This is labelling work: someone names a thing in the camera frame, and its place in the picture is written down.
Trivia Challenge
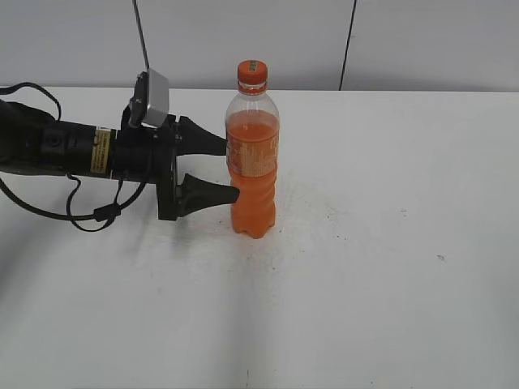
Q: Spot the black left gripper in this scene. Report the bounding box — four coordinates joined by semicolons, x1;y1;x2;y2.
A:
112;108;239;221

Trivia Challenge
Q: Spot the orange drink plastic bottle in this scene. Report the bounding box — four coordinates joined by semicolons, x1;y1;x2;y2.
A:
225;79;281;238

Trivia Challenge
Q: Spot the orange bottle cap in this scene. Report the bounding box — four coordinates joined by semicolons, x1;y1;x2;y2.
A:
237;60;268;85

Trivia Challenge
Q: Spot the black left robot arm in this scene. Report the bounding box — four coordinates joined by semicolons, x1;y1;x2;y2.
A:
1;101;239;221

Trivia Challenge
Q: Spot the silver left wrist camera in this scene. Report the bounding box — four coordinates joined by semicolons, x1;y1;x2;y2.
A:
128;68;169;128

